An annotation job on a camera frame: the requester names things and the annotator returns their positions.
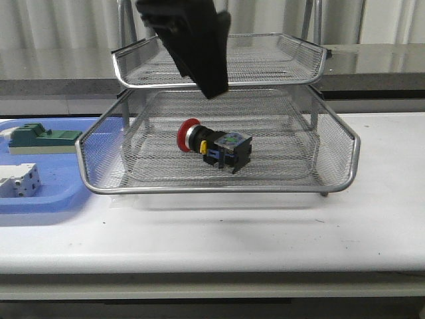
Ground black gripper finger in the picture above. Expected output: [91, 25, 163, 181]
[135, 1, 231, 99]

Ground red emergency stop button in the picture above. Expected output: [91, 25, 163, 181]
[177, 118, 252, 174]

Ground silver mesh tray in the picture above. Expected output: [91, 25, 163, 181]
[112, 33, 328, 89]
[122, 115, 319, 183]
[76, 85, 361, 194]

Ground silver top mesh tray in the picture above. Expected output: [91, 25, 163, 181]
[112, 33, 328, 89]

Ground silver bottom mesh tray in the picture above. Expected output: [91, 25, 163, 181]
[122, 115, 319, 183]

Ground clear tape patch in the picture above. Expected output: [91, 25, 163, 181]
[109, 194, 140, 209]

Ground blue plastic tray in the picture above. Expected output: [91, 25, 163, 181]
[1, 117, 97, 214]

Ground grey metal rack frame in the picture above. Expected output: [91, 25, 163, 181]
[110, 39, 333, 198]

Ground green and beige switch block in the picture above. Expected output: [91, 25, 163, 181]
[8, 123, 82, 155]

